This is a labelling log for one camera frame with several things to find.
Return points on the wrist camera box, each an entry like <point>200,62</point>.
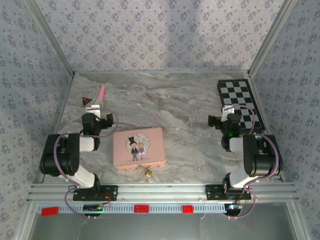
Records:
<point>94,108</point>
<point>228,109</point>

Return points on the red black triangle piece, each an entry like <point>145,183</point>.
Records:
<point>85,101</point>

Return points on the medium red toy brick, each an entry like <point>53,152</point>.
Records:
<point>141,208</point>

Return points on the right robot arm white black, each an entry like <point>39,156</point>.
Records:
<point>262,160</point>

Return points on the black white chessboard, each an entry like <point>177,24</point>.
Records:
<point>237,95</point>

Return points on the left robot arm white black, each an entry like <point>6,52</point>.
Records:
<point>62,157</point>

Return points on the small red toy brick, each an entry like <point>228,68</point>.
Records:
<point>188,209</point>

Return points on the wide red toy brick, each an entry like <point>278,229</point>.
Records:
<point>50,211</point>

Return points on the small brass padlock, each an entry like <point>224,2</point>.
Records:
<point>149,173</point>

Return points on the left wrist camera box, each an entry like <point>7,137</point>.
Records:
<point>94,108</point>

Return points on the pink toy microphone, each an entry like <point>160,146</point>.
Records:
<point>101,93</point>

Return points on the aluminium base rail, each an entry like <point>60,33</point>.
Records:
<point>162,191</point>

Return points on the pink wedding couple tin box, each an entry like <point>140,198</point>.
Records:
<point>150,160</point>

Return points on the aluminium side rail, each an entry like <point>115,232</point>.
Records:
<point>63,100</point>
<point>260,105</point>

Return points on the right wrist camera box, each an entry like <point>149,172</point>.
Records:
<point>228,109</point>

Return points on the aluminium frame post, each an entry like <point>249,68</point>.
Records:
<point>271,37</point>
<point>51,37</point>

